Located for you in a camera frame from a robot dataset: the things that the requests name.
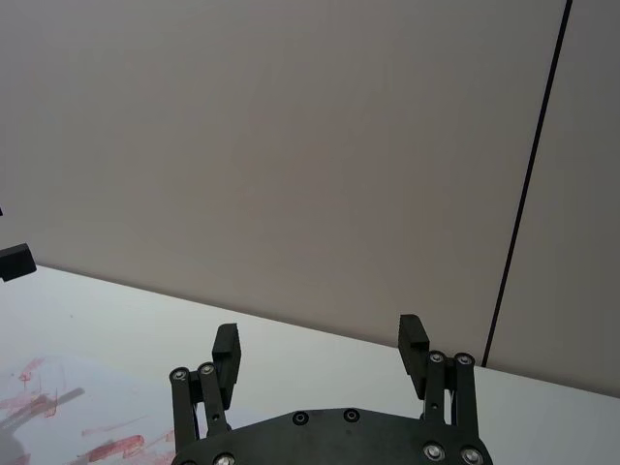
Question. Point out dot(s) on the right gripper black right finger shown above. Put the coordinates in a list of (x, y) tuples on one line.
[(412, 361)]

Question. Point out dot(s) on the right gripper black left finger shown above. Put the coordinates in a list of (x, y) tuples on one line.
[(224, 358)]

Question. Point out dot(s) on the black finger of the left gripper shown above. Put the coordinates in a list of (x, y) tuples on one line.
[(16, 264)]

